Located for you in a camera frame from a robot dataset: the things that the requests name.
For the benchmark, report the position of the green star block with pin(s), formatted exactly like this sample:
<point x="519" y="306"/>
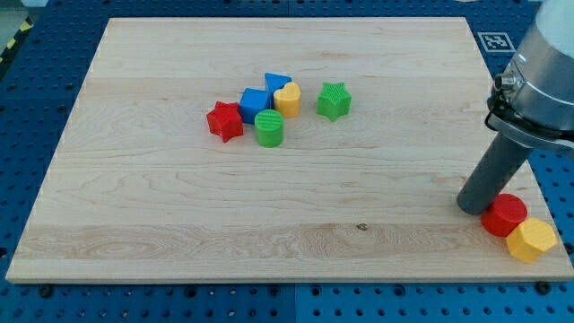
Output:
<point x="334" y="101"/>

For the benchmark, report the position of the white fiducial marker tag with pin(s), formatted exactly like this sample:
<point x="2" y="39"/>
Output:
<point x="496" y="42"/>

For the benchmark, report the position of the red cylinder block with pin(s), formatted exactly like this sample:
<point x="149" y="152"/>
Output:
<point x="504" y="214"/>

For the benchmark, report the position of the yellow heart block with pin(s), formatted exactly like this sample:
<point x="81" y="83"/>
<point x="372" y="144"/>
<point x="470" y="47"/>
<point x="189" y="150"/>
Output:
<point x="287" y="100"/>

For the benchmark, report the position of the red star block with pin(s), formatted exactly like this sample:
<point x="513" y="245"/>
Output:
<point x="225" y="121"/>

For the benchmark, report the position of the wooden board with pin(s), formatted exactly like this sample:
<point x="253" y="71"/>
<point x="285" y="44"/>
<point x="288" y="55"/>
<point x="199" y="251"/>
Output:
<point x="140" y="191"/>

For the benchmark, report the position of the blue triangle block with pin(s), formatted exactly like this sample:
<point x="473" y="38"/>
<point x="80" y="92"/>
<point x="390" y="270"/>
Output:
<point x="274" y="82"/>

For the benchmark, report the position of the green cylinder block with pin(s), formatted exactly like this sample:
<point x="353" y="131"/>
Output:
<point x="269" y="128"/>

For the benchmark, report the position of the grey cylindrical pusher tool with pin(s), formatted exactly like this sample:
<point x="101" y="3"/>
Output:
<point x="499" y="164"/>

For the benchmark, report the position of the yellow black hazard tape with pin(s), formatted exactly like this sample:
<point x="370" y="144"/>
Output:
<point x="16" y="41"/>

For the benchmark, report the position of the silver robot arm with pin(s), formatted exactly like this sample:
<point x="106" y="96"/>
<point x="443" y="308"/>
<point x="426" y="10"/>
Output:
<point x="531" y="103"/>

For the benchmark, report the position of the blue cube block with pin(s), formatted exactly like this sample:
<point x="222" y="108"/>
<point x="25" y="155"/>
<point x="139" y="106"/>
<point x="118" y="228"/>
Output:
<point x="251" y="103"/>

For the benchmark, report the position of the yellow hexagon block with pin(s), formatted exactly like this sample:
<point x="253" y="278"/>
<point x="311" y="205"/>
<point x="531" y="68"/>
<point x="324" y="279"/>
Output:
<point x="530" y="240"/>

